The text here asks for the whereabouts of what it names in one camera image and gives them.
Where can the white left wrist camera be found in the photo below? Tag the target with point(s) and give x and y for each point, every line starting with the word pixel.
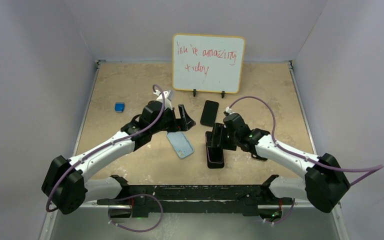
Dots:
pixel 166 98

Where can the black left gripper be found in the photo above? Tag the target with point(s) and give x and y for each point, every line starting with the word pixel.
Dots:
pixel 183 124

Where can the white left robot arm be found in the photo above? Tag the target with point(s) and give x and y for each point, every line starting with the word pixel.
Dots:
pixel 66 179

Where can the light blue phone case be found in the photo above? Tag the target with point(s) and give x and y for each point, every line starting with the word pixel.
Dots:
pixel 180 143

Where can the yellow framed whiteboard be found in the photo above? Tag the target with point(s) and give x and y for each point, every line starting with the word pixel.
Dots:
pixel 207 63

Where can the small blue eraser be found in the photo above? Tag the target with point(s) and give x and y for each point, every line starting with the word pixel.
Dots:
pixel 119 107

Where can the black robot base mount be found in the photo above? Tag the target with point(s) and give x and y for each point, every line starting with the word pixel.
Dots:
pixel 248 200

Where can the black smartphone face down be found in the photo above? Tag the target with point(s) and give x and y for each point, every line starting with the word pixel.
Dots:
pixel 209 113

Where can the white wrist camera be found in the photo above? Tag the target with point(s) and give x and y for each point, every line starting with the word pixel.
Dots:
pixel 166 98
pixel 228 111

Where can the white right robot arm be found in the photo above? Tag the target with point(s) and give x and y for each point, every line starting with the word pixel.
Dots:
pixel 321 180

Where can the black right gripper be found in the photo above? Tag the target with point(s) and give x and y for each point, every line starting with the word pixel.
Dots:
pixel 217 130

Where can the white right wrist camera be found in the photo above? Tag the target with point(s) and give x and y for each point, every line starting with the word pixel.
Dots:
pixel 228 111

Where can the black phone case with cutouts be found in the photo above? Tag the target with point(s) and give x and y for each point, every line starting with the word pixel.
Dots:
pixel 215 158

